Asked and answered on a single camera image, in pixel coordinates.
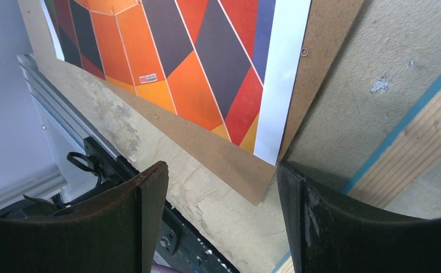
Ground blue wooden picture frame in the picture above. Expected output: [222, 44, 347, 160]
[274, 74, 441, 272]

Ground brown cardboard backing board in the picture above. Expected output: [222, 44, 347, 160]
[19, 1, 370, 206]

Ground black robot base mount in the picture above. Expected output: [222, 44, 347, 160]
[0, 136, 237, 272]

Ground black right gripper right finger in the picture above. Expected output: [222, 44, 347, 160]
[277, 163, 441, 272]

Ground aluminium front rail frame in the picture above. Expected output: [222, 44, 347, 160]
[0, 54, 135, 218]

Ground hot air balloon photo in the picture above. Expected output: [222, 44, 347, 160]
[40, 0, 311, 164]

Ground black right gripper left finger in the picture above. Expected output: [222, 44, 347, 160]
[0, 161, 169, 272]

